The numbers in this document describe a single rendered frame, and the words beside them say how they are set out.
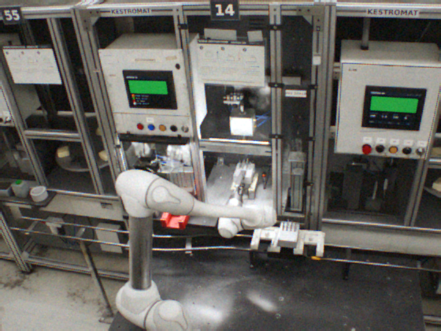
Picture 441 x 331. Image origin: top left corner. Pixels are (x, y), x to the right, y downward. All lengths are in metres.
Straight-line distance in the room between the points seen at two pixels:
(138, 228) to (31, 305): 1.82
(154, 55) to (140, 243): 0.84
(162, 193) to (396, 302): 1.32
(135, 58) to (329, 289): 1.49
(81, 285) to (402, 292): 2.25
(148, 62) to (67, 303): 1.99
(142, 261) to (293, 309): 0.80
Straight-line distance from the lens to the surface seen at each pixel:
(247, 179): 2.46
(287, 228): 2.31
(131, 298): 2.08
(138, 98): 2.19
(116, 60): 2.18
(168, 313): 2.00
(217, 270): 2.48
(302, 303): 2.33
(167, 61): 2.07
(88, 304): 3.40
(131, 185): 1.80
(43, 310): 3.49
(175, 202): 1.71
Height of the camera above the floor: 2.54
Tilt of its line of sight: 35 degrees down
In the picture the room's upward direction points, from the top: 5 degrees counter-clockwise
